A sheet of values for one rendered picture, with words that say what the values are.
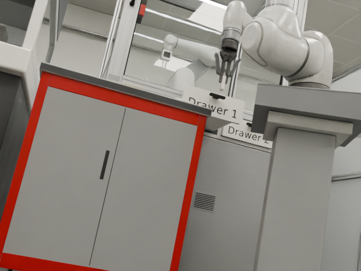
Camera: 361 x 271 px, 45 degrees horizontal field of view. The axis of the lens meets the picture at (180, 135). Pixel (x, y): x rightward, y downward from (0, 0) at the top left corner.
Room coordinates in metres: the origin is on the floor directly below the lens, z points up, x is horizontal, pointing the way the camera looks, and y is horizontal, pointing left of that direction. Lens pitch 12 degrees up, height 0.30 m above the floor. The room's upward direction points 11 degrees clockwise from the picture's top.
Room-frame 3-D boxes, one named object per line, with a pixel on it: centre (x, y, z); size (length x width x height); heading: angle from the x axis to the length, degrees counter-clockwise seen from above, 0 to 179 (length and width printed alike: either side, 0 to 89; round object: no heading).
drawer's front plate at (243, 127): (2.23, -0.35, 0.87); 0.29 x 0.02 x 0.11; 105
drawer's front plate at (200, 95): (1.88, -0.12, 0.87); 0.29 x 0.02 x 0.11; 105
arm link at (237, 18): (1.93, -0.15, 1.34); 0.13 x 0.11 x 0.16; 120
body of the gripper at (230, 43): (1.92, -0.14, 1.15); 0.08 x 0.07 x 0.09; 97
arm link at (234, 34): (1.92, -0.14, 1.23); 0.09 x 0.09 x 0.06
